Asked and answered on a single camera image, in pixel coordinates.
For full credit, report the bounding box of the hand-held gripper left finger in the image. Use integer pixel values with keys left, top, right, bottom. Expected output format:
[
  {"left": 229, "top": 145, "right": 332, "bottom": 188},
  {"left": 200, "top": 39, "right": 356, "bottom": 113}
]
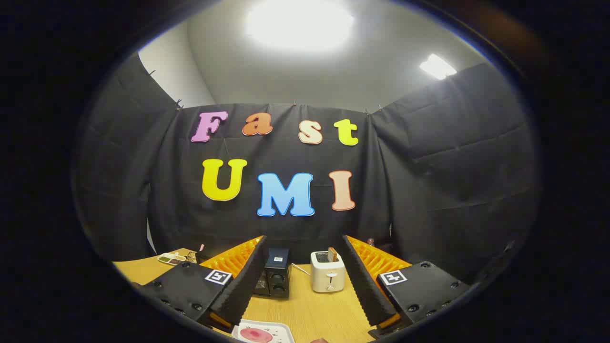
[{"left": 132, "top": 235, "right": 267, "bottom": 334}]

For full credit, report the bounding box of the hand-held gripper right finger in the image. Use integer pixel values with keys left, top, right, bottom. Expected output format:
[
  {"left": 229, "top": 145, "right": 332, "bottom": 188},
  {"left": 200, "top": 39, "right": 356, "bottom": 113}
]
[{"left": 342, "top": 234, "right": 477, "bottom": 340}]

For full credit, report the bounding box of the black toaster oven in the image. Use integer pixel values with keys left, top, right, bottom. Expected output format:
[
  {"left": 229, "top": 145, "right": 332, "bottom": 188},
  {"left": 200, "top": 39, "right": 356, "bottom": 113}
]
[{"left": 255, "top": 247, "right": 291, "bottom": 300}]

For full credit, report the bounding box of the pink ham slice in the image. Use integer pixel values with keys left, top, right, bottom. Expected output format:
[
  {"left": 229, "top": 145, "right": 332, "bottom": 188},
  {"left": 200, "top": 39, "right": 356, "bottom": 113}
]
[{"left": 240, "top": 327, "right": 273, "bottom": 343}]

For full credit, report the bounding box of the white rectangular food tray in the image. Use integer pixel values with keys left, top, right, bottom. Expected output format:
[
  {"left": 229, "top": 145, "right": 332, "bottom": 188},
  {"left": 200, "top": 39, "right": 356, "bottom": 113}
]
[{"left": 232, "top": 320, "right": 296, "bottom": 343}]

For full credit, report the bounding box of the white pop-up toaster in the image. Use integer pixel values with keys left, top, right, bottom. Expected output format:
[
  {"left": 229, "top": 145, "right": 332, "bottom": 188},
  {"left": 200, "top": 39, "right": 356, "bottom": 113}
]
[{"left": 311, "top": 250, "right": 346, "bottom": 293}]

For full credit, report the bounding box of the small ceiling light panel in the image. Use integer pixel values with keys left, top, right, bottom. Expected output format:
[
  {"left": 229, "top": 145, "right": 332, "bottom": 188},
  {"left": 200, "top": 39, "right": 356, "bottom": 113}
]
[{"left": 419, "top": 53, "right": 458, "bottom": 80}]

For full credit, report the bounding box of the large ceiling light panel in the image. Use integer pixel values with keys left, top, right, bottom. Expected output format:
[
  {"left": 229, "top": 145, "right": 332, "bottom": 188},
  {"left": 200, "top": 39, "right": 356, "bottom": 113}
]
[{"left": 245, "top": 0, "right": 356, "bottom": 52}]

